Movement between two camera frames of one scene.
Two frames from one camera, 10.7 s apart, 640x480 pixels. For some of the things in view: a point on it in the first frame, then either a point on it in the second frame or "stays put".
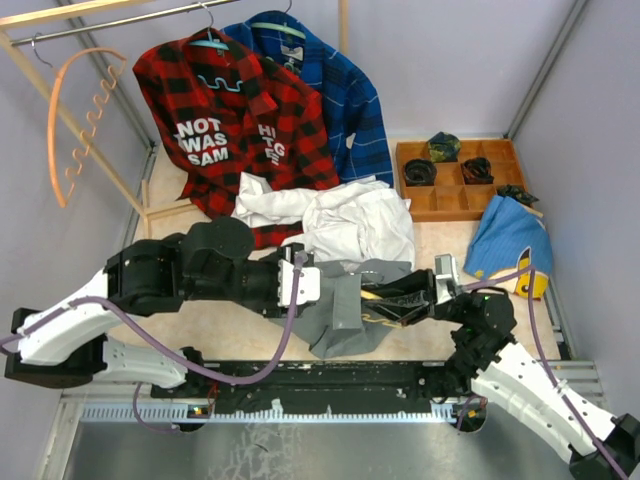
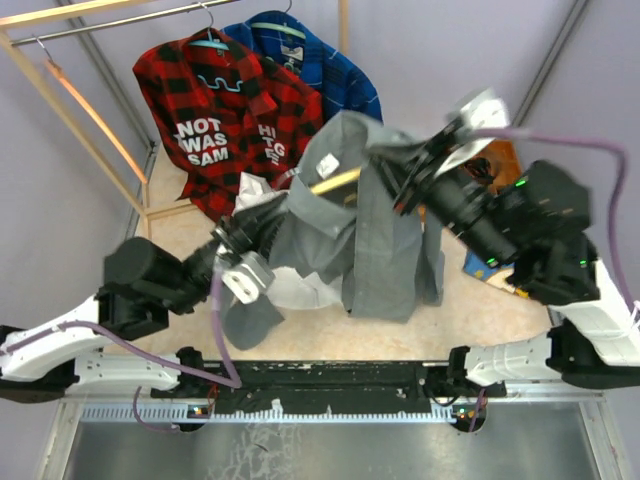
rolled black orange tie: [477, 171] stays put
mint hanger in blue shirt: [289, 30] stays put
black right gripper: [405, 310] -> [403, 176]
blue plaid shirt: [351, 104] stays put
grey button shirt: [336, 327] -> [345, 220]
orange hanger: [100, 101] -> [57, 72]
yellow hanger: [366, 317] -> [337, 181]
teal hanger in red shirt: [214, 44] stays put
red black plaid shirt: [226, 118] stays put
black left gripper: [283, 253] -> [251, 229]
